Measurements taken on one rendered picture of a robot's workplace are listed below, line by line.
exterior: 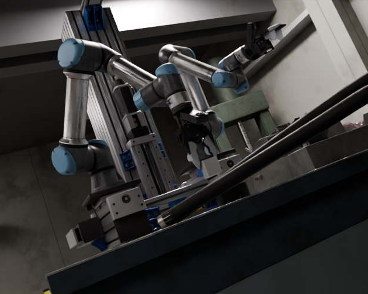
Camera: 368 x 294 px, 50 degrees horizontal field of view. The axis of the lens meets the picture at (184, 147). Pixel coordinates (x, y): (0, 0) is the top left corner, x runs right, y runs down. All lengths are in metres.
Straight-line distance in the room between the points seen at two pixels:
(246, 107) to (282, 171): 3.81
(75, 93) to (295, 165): 0.93
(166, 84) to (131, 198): 0.49
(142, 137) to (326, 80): 3.17
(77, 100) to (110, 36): 0.69
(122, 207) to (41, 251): 6.29
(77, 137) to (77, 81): 0.22
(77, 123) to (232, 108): 3.38
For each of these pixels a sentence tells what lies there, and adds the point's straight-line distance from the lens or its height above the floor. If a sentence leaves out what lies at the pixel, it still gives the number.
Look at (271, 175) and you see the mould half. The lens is 1.13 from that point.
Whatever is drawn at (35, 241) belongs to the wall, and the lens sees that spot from 7.80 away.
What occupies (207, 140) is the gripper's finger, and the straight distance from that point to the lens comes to 1.28.
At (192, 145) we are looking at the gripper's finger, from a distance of 1.25.
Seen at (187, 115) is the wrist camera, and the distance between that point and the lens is 1.25.
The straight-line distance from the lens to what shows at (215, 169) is 1.24.
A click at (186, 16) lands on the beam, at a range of 4.48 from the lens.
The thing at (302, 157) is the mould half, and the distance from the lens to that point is 1.00.
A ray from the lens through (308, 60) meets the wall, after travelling 4.89.
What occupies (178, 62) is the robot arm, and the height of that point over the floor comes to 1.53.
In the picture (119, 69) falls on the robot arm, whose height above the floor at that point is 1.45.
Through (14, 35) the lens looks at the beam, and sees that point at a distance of 3.91.
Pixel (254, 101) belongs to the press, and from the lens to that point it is 4.92.
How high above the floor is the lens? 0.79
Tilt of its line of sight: 10 degrees up
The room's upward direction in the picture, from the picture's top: 22 degrees counter-clockwise
